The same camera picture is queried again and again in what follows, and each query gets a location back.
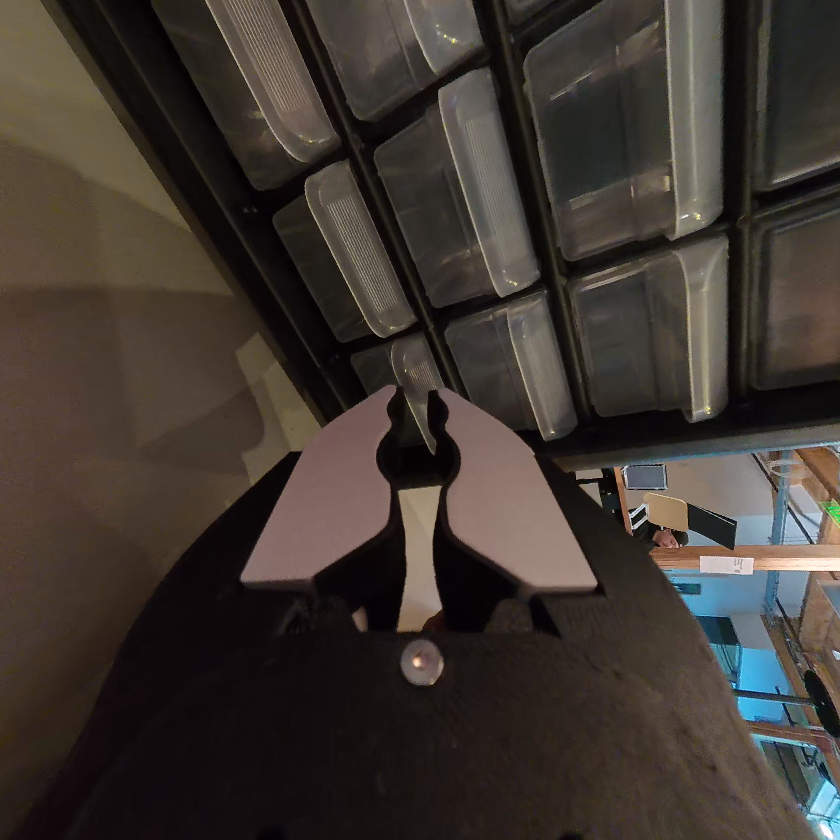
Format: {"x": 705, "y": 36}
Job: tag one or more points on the rows of clear cabinet drawers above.
{"x": 617, "y": 151}

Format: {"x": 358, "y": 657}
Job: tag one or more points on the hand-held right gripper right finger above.
{"x": 518, "y": 518}

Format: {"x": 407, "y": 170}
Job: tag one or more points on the tan chair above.
{"x": 666, "y": 510}

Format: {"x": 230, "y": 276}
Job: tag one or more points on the black round disc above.
{"x": 823, "y": 702}

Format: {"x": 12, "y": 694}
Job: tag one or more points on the grey monitor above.
{"x": 646, "y": 477}

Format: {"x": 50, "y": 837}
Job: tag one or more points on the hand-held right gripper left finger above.
{"x": 315, "y": 505}

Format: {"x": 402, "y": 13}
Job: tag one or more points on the green sign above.
{"x": 830, "y": 518}

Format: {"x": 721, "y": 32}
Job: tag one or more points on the blue steel pillar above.
{"x": 779, "y": 525}

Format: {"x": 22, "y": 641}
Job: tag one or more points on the black drawer cabinet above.
{"x": 689, "y": 436}

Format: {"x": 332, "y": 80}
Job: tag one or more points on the white paper label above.
{"x": 725, "y": 565}

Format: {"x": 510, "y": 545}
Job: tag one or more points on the clear small plastic drawer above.
{"x": 407, "y": 367}

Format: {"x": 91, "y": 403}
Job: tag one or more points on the wooden beam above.
{"x": 787, "y": 558}

